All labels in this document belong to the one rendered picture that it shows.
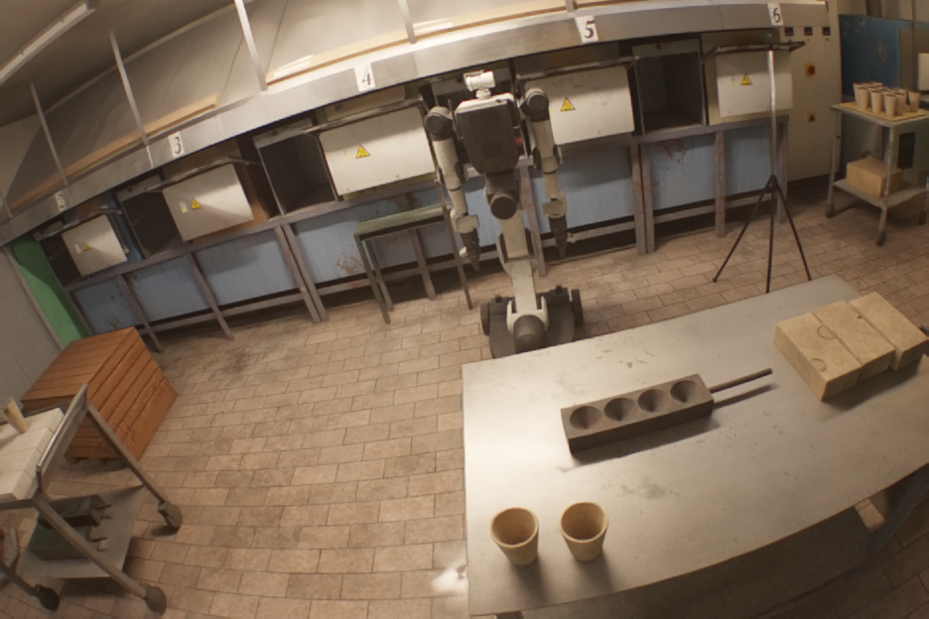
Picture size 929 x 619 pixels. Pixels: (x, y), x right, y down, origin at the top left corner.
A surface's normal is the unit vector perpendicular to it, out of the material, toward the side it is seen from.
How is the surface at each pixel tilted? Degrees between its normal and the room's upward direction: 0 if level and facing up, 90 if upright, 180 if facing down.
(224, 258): 90
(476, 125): 90
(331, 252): 90
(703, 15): 80
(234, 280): 90
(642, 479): 0
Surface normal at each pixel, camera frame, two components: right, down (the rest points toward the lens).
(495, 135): -0.04, 0.69
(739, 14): -0.02, 0.31
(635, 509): -0.22, -0.86
